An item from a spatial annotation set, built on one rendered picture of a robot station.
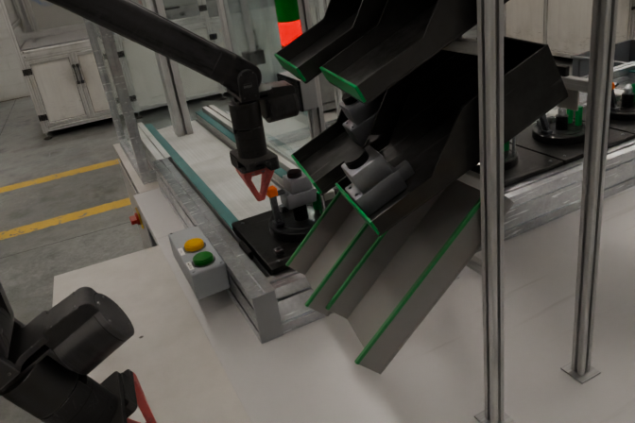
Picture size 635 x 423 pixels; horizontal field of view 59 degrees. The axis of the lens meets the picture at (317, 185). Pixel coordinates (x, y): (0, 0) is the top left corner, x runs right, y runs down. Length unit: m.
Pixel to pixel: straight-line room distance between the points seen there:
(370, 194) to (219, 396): 0.46
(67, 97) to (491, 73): 5.93
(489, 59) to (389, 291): 0.36
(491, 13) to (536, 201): 0.77
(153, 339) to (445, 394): 0.56
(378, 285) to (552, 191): 0.63
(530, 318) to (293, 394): 0.43
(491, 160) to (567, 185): 0.75
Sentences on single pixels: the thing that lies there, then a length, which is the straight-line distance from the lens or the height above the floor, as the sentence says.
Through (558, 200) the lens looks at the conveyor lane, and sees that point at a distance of 1.38.
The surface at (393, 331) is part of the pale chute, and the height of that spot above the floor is 1.05.
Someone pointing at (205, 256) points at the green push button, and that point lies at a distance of 1.14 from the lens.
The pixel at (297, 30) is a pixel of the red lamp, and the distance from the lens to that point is 1.27.
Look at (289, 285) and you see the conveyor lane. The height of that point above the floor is 0.95.
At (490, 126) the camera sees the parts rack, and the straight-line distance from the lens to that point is 0.64.
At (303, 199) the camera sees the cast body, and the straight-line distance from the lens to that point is 1.14.
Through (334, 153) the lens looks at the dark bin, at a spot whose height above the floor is 1.21.
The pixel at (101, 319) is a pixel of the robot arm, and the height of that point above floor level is 1.21.
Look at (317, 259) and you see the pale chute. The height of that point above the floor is 1.02.
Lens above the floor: 1.51
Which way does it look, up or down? 23 degrees down
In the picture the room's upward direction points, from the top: 8 degrees counter-clockwise
